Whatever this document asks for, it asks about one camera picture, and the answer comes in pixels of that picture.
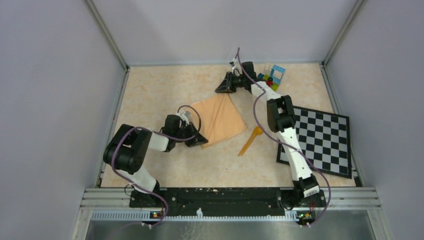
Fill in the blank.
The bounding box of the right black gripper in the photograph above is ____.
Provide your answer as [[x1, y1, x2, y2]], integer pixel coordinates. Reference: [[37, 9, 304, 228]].
[[215, 72, 247, 94]]

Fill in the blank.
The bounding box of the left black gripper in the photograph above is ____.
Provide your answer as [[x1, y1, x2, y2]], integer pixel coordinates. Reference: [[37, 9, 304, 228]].
[[173, 121, 208, 147]]

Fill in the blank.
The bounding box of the peach cloth napkin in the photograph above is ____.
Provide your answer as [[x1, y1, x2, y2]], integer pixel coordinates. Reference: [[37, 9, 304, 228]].
[[190, 94, 247, 148]]

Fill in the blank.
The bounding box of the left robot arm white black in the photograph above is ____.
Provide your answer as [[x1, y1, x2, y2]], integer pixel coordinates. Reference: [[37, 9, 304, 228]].
[[103, 112, 209, 207]]

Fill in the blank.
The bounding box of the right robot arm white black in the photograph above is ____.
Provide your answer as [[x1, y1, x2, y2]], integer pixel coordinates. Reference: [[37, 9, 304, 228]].
[[215, 59, 320, 206]]

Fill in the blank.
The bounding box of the colourful toy brick model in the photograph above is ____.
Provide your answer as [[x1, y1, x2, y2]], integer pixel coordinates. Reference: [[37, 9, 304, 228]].
[[258, 63, 286, 92]]

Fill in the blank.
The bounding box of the orange plastic spoon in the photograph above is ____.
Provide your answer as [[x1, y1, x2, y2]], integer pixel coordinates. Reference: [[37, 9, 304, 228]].
[[237, 126, 263, 157]]

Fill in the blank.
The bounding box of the black white checkerboard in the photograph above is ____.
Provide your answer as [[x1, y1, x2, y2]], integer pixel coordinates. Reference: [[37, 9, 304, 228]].
[[293, 106, 352, 179]]

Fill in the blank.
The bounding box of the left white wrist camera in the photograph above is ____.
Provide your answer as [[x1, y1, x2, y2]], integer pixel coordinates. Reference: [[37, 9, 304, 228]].
[[180, 110, 193, 125]]

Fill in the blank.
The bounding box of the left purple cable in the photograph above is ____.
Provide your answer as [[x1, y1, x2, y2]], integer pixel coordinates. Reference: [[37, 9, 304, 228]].
[[109, 104, 203, 229]]

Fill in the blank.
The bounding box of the purple cable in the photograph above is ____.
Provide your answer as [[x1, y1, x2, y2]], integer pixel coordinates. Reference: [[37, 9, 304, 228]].
[[235, 46, 332, 227], [109, 104, 203, 229]]

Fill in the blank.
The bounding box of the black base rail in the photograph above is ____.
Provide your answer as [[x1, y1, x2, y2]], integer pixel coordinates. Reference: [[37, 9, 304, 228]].
[[129, 187, 327, 217]]

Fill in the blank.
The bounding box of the aluminium frame profile front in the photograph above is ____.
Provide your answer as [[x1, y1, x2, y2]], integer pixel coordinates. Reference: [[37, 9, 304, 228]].
[[80, 187, 381, 224]]

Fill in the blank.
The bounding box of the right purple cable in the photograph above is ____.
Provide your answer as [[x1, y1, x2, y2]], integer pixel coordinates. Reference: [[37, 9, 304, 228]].
[[235, 46, 332, 227]]

